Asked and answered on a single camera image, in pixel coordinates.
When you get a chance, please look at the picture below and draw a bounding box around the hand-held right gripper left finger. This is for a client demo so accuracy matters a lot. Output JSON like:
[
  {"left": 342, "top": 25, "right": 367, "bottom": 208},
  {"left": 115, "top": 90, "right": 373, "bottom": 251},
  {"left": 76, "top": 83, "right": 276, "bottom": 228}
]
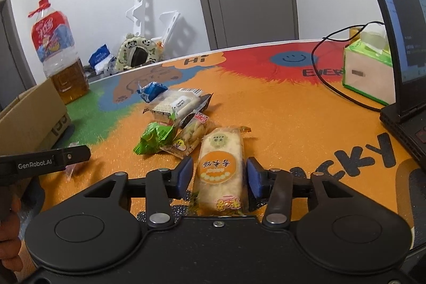
[{"left": 83, "top": 156, "right": 194, "bottom": 228}]

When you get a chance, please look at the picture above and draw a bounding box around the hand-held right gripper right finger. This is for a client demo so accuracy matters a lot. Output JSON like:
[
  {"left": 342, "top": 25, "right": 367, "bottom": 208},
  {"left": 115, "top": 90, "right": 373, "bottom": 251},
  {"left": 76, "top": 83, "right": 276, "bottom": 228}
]
[{"left": 246, "top": 158, "right": 350, "bottom": 226}]

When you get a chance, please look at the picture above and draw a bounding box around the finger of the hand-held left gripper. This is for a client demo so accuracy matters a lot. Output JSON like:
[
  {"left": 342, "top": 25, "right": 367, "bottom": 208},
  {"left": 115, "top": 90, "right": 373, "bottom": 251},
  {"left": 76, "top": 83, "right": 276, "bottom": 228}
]
[{"left": 55, "top": 145, "right": 91, "bottom": 168}]

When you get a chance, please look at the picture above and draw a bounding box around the rice cracker packet orange label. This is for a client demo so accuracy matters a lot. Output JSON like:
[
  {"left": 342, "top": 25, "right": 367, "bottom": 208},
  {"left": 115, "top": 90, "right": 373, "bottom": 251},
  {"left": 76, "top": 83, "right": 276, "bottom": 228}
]
[{"left": 193, "top": 126, "right": 249, "bottom": 216}]

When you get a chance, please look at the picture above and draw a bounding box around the cardboard box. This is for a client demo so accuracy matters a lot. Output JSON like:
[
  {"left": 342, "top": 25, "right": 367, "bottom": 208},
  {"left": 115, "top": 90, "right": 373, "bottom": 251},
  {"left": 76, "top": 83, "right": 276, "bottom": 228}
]
[{"left": 0, "top": 78, "right": 72, "bottom": 155}]

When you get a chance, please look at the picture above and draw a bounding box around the person's left hand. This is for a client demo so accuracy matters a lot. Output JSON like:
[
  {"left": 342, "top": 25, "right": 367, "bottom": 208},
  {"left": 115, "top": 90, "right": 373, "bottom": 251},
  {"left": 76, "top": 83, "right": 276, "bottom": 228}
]
[{"left": 0, "top": 196, "right": 26, "bottom": 273}]

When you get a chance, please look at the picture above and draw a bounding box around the small clear pink wrapper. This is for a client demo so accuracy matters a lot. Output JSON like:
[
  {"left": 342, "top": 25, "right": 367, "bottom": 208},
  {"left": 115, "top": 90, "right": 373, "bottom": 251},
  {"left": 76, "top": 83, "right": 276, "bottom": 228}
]
[{"left": 65, "top": 163, "right": 82, "bottom": 180}]

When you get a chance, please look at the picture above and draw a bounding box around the red label peanut packet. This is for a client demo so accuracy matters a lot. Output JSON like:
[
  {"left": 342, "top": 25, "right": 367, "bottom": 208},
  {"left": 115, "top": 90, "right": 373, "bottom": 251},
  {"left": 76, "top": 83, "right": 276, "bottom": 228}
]
[{"left": 161, "top": 113, "right": 214, "bottom": 158}]

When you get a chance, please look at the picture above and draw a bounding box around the light green snack packet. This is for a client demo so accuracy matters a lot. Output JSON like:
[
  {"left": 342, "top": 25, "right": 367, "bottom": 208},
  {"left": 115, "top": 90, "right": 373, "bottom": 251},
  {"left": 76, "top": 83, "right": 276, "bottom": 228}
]
[{"left": 134, "top": 122, "right": 175, "bottom": 155}]

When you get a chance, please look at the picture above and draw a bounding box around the colourful cartoon table mat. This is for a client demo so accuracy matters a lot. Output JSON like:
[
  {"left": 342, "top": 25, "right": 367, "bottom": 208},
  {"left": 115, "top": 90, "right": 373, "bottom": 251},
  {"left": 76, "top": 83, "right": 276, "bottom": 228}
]
[{"left": 20, "top": 38, "right": 426, "bottom": 258}]

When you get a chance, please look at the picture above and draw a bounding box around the clear bread packet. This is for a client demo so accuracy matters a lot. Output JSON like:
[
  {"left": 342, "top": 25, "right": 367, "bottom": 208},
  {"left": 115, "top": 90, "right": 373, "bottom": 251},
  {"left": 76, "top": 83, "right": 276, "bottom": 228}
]
[{"left": 144, "top": 88, "right": 214, "bottom": 123}]

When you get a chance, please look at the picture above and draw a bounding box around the blue snack packet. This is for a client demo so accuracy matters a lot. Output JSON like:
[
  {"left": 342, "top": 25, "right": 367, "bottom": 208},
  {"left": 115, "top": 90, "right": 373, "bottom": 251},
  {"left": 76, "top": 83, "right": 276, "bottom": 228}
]
[{"left": 137, "top": 82, "right": 169, "bottom": 102}]

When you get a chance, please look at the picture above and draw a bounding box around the blue plastic bag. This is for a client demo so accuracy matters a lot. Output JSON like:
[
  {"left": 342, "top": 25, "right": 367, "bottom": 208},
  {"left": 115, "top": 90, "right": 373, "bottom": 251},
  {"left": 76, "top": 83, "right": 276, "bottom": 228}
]
[{"left": 89, "top": 44, "right": 114, "bottom": 75}]

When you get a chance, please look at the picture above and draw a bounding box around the large oil bottle red label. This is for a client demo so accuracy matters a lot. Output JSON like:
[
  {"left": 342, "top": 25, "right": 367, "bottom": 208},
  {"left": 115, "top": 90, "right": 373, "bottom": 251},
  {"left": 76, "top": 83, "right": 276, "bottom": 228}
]
[{"left": 27, "top": 0, "right": 90, "bottom": 105}]

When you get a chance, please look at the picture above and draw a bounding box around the green tissue box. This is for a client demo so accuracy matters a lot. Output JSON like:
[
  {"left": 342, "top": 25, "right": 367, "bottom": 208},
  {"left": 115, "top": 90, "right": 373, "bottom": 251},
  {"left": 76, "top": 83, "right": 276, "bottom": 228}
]
[{"left": 343, "top": 28, "right": 395, "bottom": 105}]

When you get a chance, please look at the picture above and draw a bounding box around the black laptop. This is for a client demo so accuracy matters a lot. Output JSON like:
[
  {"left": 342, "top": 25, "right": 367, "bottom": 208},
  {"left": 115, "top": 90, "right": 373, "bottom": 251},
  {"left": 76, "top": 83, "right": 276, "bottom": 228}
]
[{"left": 349, "top": 0, "right": 426, "bottom": 169}]

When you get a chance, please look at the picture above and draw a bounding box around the grey doorway frame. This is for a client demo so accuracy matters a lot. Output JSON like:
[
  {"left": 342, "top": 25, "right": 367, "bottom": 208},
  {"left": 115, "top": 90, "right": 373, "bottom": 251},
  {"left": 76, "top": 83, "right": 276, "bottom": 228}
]
[{"left": 0, "top": 0, "right": 37, "bottom": 112}]

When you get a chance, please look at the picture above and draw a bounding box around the panda print ring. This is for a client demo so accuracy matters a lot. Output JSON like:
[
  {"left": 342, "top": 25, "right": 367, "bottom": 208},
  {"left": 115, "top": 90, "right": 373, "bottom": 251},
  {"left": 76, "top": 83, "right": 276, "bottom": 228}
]
[{"left": 115, "top": 34, "right": 161, "bottom": 75}]

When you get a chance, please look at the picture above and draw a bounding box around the black cable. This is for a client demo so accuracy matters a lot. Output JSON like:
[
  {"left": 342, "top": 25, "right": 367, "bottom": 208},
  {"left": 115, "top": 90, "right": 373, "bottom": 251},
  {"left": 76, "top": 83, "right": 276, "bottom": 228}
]
[{"left": 311, "top": 21, "right": 387, "bottom": 112}]

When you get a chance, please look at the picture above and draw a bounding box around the white perforated shelf bracket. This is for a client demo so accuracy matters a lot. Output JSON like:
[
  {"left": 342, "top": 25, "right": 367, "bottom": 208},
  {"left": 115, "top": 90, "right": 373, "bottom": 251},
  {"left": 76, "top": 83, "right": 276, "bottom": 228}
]
[{"left": 126, "top": 0, "right": 181, "bottom": 49}]

